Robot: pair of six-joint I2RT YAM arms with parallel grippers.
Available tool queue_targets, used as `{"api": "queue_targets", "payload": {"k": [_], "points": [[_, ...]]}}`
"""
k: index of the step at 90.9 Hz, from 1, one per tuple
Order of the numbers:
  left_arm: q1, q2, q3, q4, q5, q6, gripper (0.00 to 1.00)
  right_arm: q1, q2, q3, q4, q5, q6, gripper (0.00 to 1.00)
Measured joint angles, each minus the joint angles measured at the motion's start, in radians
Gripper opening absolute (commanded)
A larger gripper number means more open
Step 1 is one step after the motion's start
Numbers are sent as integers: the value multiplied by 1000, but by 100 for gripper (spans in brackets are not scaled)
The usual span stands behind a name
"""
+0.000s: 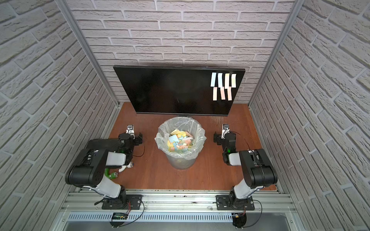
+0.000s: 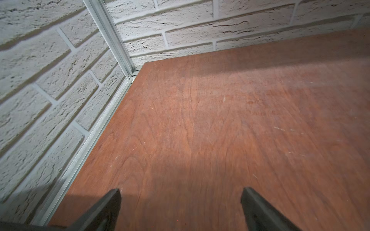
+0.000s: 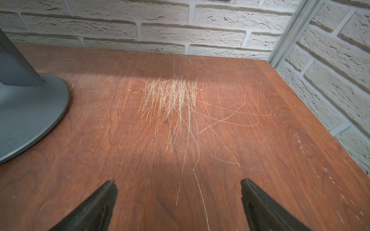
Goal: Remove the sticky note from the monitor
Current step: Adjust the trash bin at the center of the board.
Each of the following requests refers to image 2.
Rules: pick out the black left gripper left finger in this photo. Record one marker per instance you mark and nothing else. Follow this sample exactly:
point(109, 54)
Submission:
point(102, 216)

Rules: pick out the aluminium corner frame post left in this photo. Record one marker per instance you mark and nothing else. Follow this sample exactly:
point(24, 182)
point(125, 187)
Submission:
point(102, 18)

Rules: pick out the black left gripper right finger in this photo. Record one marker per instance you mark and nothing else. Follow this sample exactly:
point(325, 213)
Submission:
point(260, 215)

